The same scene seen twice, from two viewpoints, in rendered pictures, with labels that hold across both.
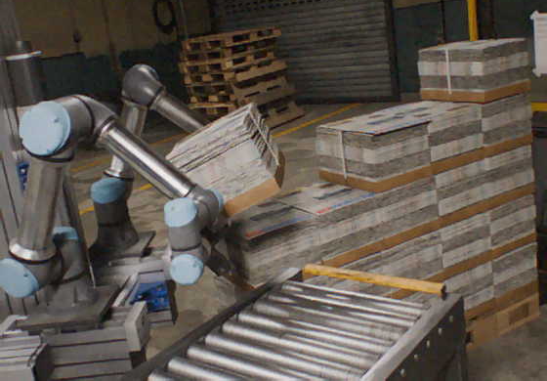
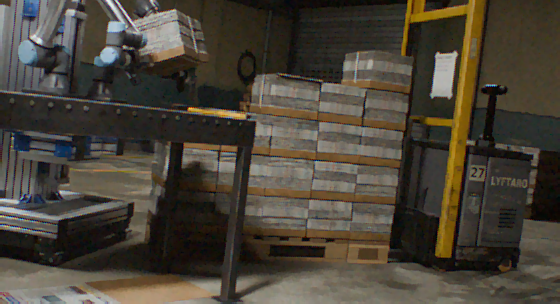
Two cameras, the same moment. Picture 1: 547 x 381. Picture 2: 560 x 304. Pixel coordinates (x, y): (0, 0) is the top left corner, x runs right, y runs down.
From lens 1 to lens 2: 1.72 m
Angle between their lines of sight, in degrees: 13
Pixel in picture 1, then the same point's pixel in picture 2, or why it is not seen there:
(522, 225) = (384, 187)
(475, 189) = (349, 144)
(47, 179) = (59, 0)
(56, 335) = not seen: hidden behind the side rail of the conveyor
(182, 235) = (112, 37)
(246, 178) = (168, 42)
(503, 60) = (391, 65)
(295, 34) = not seen: hidden behind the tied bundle
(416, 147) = (309, 96)
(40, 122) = not seen: outside the picture
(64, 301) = (49, 83)
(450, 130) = (338, 96)
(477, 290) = (335, 218)
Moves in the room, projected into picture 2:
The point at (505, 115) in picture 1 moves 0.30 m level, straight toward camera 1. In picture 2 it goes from (384, 103) to (368, 99)
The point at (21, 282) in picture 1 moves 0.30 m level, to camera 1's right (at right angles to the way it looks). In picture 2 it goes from (29, 53) to (90, 60)
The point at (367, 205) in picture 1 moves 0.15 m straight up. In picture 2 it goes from (262, 119) to (266, 93)
